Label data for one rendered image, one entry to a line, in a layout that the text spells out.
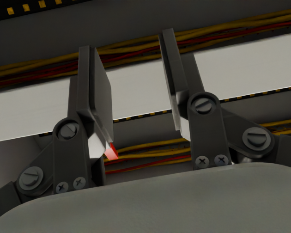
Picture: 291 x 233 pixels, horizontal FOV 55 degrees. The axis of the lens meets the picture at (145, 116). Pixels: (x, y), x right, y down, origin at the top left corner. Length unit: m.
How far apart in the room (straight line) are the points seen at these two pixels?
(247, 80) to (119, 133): 0.33
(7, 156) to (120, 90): 0.29
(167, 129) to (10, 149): 0.27
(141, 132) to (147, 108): 0.29
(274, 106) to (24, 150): 0.46
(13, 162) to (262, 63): 0.39
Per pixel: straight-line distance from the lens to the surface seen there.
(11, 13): 0.41
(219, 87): 0.25
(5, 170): 0.48
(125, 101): 0.25
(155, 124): 0.53
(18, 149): 0.52
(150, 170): 0.49
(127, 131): 0.54
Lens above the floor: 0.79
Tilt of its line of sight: 39 degrees up
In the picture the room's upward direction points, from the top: 166 degrees clockwise
